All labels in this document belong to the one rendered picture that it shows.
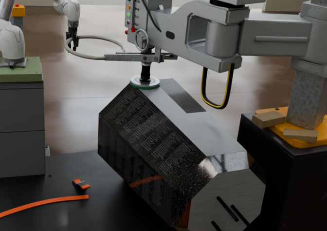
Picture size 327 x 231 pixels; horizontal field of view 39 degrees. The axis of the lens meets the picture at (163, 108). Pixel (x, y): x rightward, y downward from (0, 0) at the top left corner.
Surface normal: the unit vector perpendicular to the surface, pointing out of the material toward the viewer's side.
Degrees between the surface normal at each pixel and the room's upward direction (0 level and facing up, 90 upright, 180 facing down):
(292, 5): 90
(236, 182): 90
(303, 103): 90
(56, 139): 0
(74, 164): 0
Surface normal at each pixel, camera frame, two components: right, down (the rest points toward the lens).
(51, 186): 0.08, -0.91
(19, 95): 0.28, 0.41
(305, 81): -0.60, 0.28
